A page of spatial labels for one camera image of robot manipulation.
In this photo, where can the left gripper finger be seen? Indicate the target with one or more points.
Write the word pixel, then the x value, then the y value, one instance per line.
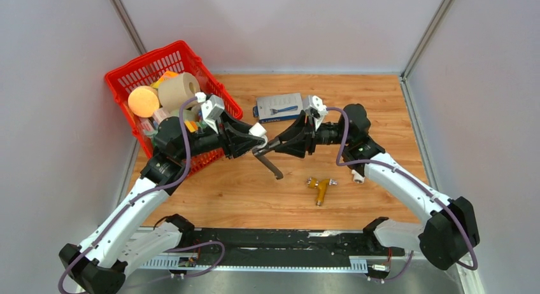
pixel 233 127
pixel 237 144

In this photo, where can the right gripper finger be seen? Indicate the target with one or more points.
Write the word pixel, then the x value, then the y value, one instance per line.
pixel 297 147
pixel 301 129

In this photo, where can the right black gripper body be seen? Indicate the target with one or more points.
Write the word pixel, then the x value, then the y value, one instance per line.
pixel 328 133

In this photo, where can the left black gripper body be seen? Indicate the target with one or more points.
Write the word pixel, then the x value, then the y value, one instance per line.
pixel 209 140

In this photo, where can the dark grey metal faucet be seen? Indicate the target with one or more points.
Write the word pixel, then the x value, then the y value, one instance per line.
pixel 270 165

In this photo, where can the white pvc elbow fitting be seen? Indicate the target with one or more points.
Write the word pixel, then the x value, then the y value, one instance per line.
pixel 357 177
pixel 258 130

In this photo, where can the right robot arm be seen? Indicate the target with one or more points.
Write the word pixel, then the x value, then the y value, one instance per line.
pixel 447 231

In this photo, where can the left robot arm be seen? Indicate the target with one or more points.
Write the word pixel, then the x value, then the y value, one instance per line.
pixel 103 261

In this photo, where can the yellow orange snack packet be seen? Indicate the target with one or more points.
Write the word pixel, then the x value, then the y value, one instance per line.
pixel 192 126

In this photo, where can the grey blue razor box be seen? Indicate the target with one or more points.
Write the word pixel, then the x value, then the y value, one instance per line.
pixel 277 108

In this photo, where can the pale green soap bottle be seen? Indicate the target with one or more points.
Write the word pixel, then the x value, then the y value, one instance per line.
pixel 188 115

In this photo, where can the yellow brass tap valve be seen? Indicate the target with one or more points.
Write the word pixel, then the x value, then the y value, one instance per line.
pixel 321 186

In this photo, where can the brown toilet paper roll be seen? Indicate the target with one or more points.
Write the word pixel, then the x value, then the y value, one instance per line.
pixel 176 88

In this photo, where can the orange round sponge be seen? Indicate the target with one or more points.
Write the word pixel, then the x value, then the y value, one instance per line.
pixel 143 101

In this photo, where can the red plastic basket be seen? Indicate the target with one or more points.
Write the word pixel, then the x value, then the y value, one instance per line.
pixel 148 68

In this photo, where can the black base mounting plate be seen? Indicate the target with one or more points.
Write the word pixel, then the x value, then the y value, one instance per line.
pixel 279 250

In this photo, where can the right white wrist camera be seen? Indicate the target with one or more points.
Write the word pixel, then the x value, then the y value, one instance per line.
pixel 313 105

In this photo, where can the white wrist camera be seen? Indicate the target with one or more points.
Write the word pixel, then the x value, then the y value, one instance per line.
pixel 211 109
pixel 313 105

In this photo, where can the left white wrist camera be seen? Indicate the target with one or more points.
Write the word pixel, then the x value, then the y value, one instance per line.
pixel 211 109

